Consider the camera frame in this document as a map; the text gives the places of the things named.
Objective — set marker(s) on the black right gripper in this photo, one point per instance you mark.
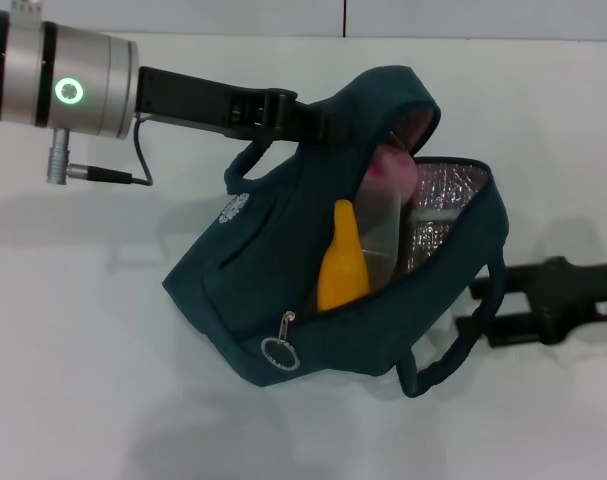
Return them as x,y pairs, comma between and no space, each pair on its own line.
588,295

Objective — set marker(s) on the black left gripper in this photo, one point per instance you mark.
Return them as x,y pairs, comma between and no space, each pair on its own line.
198,102

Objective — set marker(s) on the pink peach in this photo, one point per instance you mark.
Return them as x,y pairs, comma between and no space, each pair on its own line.
393,172

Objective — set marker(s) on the clear plastic food container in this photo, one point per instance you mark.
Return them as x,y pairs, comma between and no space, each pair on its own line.
380,220

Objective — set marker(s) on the yellow banana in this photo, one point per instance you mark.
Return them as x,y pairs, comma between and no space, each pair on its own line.
343,265

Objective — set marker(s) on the dark teal insulated lunch bag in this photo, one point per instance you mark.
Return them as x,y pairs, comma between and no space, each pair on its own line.
333,340

